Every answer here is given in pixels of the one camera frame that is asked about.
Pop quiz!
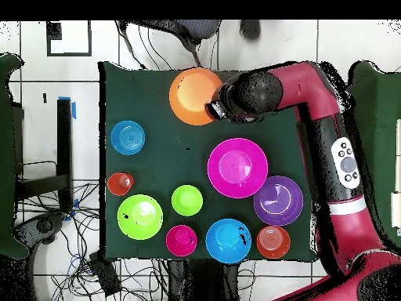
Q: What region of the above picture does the small shallow blue bowl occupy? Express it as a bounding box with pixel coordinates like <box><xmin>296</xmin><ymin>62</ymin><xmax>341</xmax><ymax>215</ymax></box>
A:
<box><xmin>110</xmin><ymin>120</ymin><xmax>146</xmax><ymax>156</ymax></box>

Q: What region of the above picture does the purple bowl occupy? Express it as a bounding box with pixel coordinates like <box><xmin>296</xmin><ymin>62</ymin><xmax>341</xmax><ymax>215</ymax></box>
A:
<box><xmin>252</xmin><ymin>175</ymin><xmax>304</xmax><ymax>227</ymax></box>

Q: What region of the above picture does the blue tape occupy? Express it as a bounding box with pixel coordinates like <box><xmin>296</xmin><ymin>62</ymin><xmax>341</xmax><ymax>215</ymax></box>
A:
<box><xmin>57</xmin><ymin>96</ymin><xmax>78</xmax><ymax>120</ymax></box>

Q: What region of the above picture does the dark round floor object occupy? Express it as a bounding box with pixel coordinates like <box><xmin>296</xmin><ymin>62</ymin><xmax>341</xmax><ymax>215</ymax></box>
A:
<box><xmin>240</xmin><ymin>20</ymin><xmax>262</xmax><ymax>41</ymax></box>

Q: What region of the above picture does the dark green table cloth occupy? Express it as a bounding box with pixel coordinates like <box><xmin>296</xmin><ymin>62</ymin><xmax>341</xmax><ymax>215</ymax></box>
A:
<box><xmin>98</xmin><ymin>60</ymin><xmax>323</xmax><ymax>263</ymax></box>

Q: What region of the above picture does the large blue bowl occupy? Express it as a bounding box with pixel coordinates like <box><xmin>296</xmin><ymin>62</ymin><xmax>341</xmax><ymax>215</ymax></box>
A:
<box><xmin>204</xmin><ymin>218</ymin><xmax>252</xmax><ymax>264</ymax></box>

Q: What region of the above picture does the black chair base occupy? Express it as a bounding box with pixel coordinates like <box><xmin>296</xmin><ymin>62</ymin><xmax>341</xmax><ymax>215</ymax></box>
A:
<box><xmin>13</xmin><ymin>211</ymin><xmax>67</xmax><ymax>248</ymax></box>

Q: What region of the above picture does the large orange bowl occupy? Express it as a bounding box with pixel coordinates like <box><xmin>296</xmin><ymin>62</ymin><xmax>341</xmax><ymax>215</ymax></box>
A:
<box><xmin>168</xmin><ymin>67</ymin><xmax>224</xmax><ymax>127</ymax></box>

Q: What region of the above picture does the tangle of floor cables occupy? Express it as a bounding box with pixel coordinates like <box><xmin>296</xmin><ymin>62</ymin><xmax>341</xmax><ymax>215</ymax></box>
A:
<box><xmin>15</xmin><ymin>159</ymin><xmax>170</xmax><ymax>301</ymax></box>

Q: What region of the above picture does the grey office chair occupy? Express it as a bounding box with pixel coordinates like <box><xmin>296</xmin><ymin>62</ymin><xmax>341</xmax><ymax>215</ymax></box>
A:
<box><xmin>117</xmin><ymin>20</ymin><xmax>222</xmax><ymax>71</ymax></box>

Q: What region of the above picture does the large pink bowl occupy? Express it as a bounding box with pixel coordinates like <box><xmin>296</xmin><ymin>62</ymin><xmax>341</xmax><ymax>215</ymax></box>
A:
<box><xmin>207</xmin><ymin>137</ymin><xmax>269</xmax><ymax>199</ymax></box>

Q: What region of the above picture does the white box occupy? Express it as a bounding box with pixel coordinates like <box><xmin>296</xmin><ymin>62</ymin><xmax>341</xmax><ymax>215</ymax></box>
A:
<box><xmin>390</xmin><ymin>191</ymin><xmax>401</xmax><ymax>229</ymax></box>

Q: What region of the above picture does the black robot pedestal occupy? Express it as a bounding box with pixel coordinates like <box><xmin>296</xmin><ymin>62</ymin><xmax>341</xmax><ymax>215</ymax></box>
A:
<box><xmin>167</xmin><ymin>259</ymin><xmax>242</xmax><ymax>301</ymax></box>

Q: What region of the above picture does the black power strip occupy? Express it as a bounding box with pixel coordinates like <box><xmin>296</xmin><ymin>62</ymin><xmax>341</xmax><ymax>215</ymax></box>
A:
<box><xmin>89</xmin><ymin>252</ymin><xmax>123</xmax><ymax>297</ymax></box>

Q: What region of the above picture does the small crimson bowl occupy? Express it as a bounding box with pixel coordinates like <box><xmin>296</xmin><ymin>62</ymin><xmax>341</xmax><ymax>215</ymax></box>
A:
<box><xmin>165</xmin><ymin>224</ymin><xmax>199</xmax><ymax>258</ymax></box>

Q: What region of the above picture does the small green bowl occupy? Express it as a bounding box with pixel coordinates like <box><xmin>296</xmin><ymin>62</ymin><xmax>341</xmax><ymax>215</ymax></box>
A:
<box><xmin>171</xmin><ymin>184</ymin><xmax>204</xmax><ymax>217</ymax></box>

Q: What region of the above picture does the large green bowl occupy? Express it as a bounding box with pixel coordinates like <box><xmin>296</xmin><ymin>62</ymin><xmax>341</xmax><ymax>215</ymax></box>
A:
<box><xmin>117</xmin><ymin>194</ymin><xmax>164</xmax><ymax>241</ymax></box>

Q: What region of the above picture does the orange cup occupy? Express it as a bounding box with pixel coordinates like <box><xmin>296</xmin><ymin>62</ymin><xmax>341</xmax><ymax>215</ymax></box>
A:
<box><xmin>107</xmin><ymin>172</ymin><xmax>135</xmax><ymax>197</ymax></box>

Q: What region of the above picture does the small orange bowl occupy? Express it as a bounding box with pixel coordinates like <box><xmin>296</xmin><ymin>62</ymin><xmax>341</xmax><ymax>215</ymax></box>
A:
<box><xmin>255</xmin><ymin>225</ymin><xmax>291</xmax><ymax>260</ymax></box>

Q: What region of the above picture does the green side table cloth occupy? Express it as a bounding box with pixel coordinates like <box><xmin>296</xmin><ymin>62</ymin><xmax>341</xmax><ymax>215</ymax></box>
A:
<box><xmin>0</xmin><ymin>53</ymin><xmax>31</xmax><ymax>259</ymax></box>
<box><xmin>345</xmin><ymin>60</ymin><xmax>401</xmax><ymax>248</ymax></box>

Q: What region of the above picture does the black stand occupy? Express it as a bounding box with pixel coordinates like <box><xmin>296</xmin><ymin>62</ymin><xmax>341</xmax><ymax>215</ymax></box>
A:
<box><xmin>13</xmin><ymin>98</ymin><xmax>74</xmax><ymax>214</ymax></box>

